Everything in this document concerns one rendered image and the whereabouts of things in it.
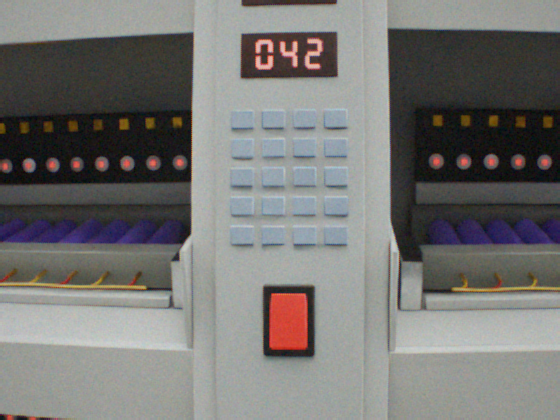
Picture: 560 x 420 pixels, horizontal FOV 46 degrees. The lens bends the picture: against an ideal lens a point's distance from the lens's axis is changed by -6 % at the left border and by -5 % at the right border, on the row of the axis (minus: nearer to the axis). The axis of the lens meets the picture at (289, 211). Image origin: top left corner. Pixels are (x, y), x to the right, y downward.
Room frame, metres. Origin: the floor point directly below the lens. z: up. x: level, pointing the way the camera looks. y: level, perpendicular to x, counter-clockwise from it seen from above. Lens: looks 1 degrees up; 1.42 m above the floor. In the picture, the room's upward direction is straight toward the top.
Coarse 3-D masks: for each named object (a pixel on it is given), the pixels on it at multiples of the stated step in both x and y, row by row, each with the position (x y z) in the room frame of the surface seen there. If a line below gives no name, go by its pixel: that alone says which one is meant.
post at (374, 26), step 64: (384, 0) 0.32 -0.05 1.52; (384, 64) 0.32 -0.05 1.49; (192, 128) 0.33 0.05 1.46; (384, 128) 0.32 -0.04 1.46; (192, 192) 0.33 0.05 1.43; (384, 192) 0.32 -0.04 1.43; (192, 256) 0.33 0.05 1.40; (384, 256) 0.32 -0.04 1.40; (192, 320) 0.33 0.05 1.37; (384, 320) 0.32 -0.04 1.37; (384, 384) 0.32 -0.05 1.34
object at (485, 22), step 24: (408, 0) 0.33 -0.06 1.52; (432, 0) 0.33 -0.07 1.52; (456, 0) 0.33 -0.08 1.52; (480, 0) 0.32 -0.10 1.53; (504, 0) 0.32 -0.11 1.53; (528, 0) 0.32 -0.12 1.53; (552, 0) 0.32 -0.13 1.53; (408, 24) 0.33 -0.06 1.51; (432, 24) 0.33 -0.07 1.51; (456, 24) 0.33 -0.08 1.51; (480, 24) 0.33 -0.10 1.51; (504, 24) 0.33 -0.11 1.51; (528, 24) 0.33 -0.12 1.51; (552, 24) 0.32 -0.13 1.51
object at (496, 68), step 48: (0, 48) 0.54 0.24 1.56; (48, 48) 0.54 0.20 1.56; (96, 48) 0.54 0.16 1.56; (144, 48) 0.53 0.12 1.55; (192, 48) 0.53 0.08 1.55; (432, 48) 0.52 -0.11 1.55; (480, 48) 0.51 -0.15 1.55; (528, 48) 0.51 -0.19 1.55; (0, 96) 0.54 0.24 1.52; (48, 96) 0.54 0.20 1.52; (96, 96) 0.54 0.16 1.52; (144, 96) 0.53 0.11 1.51; (192, 96) 0.53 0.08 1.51; (432, 96) 0.52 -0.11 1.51; (480, 96) 0.51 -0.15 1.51; (528, 96) 0.51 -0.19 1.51
